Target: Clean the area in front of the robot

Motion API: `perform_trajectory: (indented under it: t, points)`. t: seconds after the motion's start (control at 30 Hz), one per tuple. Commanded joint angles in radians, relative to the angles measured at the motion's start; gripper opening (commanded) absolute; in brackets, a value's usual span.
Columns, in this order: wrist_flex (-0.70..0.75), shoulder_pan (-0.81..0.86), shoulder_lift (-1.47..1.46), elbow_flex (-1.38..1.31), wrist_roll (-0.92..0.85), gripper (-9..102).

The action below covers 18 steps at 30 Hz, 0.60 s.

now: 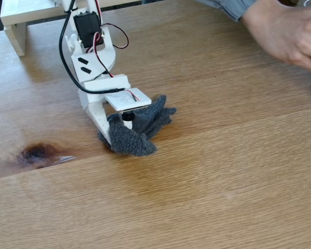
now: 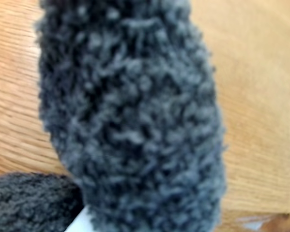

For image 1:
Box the dark grey fuzzy sock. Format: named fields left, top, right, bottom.
left=97, top=94, right=177, bottom=158

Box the red white black servo cable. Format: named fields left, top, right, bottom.
left=87, top=0, right=130, bottom=78

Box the person's hand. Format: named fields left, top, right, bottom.
left=242, top=0, right=311, bottom=78

